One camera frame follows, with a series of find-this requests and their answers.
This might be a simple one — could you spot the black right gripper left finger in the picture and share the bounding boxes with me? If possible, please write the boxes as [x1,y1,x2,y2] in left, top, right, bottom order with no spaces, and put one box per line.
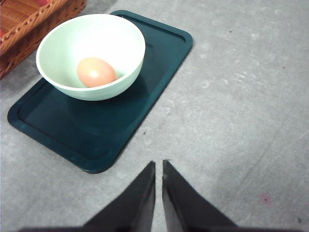
[19,161,155,232]

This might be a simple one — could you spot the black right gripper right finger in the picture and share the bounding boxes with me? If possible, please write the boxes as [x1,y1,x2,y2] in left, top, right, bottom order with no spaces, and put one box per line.
[162,160,309,232]

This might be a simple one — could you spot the beige brown egg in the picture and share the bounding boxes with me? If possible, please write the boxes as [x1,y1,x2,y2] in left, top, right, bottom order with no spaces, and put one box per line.
[77,57,117,87]

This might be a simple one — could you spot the light green ceramic bowl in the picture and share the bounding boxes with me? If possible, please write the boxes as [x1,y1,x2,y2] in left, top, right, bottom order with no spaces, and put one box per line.
[36,14,146,102]

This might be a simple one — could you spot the brown wicker basket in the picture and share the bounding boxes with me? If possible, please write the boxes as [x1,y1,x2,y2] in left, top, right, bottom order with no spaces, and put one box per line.
[0,0,87,79]

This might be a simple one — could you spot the dark teal rectangular tray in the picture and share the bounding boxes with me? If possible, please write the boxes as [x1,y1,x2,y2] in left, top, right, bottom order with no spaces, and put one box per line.
[8,10,193,174]

